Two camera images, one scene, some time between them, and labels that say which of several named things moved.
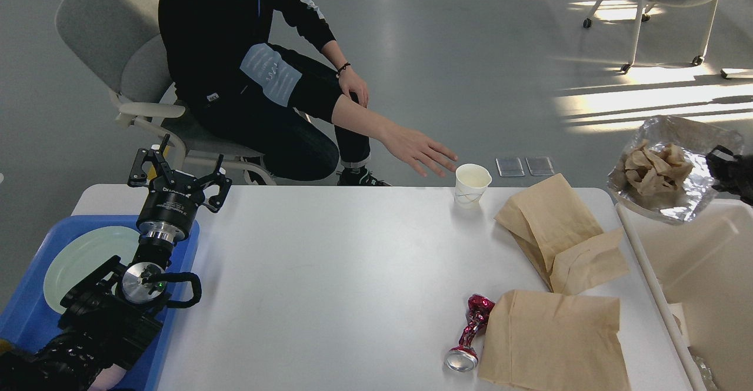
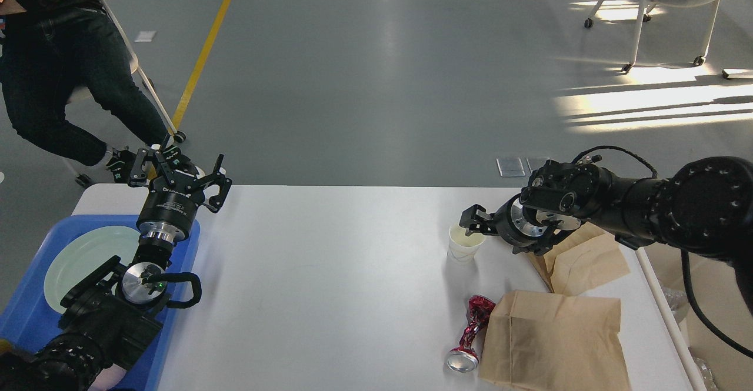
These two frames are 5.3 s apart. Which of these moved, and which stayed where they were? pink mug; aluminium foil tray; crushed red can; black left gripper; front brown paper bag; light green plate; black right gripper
Moved: black right gripper; aluminium foil tray
Stayed: black left gripper; pink mug; light green plate; front brown paper bag; crushed red can
